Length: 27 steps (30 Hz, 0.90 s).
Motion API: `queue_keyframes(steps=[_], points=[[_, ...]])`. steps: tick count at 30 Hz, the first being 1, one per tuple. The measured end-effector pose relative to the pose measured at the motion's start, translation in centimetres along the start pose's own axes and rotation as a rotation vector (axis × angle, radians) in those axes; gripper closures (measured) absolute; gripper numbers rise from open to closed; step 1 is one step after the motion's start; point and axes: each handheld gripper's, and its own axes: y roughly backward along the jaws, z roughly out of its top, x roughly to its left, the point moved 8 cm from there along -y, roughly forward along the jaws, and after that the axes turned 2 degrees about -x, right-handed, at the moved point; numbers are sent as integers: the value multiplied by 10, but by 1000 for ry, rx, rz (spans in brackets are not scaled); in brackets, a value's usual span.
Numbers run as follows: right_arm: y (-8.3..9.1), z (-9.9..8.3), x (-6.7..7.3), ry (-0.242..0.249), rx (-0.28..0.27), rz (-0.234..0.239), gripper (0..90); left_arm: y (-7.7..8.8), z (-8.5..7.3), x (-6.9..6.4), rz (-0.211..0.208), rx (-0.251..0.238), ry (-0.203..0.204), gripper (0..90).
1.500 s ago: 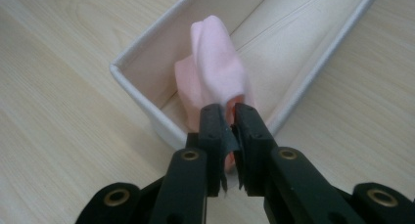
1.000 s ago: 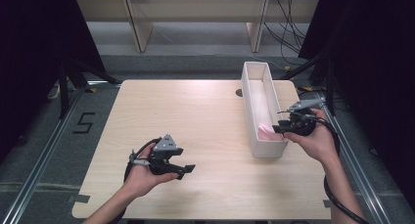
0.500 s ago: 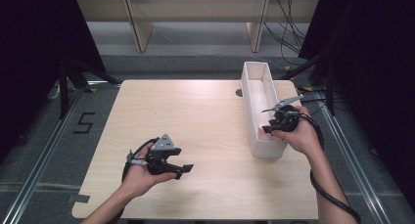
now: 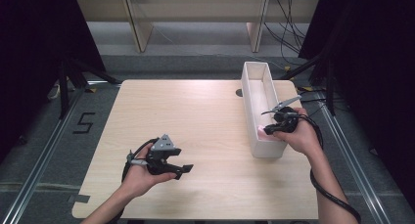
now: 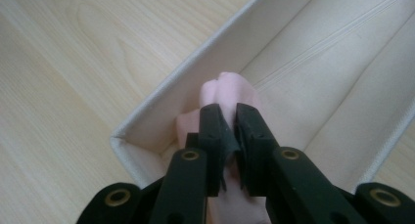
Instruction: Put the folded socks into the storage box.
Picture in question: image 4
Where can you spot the beige wooden background furniture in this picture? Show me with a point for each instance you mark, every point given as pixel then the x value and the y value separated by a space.
pixel 143 35

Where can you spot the pink sock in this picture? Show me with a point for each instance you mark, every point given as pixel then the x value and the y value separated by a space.
pixel 262 134

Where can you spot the person's left hand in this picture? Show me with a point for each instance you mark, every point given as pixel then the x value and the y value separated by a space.
pixel 140 178

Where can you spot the person's right hand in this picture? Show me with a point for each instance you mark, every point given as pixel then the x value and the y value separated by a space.
pixel 303 139

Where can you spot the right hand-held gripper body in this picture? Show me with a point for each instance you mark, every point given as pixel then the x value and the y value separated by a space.
pixel 287 119

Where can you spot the black metal stand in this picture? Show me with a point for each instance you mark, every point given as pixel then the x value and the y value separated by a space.
pixel 63 93
pixel 330 93

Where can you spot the metal floor rail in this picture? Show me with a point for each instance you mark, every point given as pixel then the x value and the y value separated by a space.
pixel 42 162
pixel 352 158

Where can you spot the grey floor tape piece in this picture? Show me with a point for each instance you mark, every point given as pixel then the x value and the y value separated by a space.
pixel 78 198

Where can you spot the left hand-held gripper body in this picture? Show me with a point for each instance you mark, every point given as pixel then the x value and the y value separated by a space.
pixel 158 160

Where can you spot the black curtain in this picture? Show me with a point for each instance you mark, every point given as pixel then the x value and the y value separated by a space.
pixel 375 70
pixel 29 54

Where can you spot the white rectangular box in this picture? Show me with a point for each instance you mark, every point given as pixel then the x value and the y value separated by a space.
pixel 266 150

